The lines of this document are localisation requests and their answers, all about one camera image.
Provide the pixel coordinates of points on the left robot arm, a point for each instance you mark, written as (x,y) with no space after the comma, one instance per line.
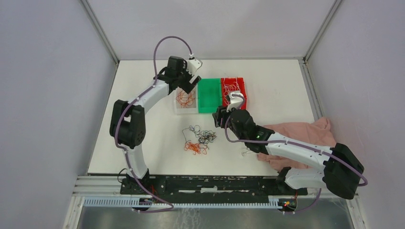
(128,120)

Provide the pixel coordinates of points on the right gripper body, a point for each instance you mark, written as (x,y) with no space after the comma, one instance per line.
(237,133)

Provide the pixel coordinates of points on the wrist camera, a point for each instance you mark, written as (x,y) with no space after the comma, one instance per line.
(235,101)
(193,64)

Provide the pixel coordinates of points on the clear plastic bin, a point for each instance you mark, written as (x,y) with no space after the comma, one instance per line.
(186,103)

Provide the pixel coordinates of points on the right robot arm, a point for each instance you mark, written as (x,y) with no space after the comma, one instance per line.
(334,168)

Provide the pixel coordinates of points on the blue cable duct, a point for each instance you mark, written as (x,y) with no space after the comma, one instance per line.
(134,202)

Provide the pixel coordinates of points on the red plastic bin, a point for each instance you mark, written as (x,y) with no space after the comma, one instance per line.
(232,84)

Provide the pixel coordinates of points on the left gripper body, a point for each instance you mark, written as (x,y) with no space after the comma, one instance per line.
(184,77)

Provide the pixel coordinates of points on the pink cloth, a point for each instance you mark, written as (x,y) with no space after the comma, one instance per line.
(317,133)

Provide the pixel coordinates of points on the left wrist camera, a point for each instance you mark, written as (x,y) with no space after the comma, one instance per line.
(193,64)

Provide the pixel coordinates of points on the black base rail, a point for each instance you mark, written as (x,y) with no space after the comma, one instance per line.
(210,189)

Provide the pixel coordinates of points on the green plastic bin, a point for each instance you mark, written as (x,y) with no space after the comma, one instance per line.
(209,95)

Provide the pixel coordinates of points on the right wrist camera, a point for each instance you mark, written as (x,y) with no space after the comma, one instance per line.
(235,101)

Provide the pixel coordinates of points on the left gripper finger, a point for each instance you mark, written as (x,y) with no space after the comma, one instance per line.
(196,80)
(187,87)

